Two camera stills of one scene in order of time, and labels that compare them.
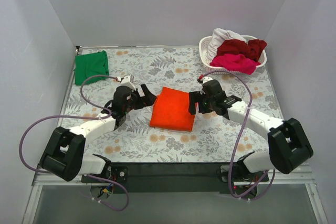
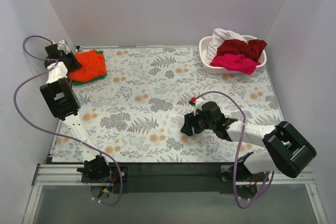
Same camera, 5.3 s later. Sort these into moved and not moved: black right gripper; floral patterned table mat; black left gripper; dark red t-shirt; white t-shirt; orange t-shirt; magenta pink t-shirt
Moved: black left gripper; black right gripper; orange t-shirt
Not moved: white t-shirt; dark red t-shirt; magenta pink t-shirt; floral patterned table mat
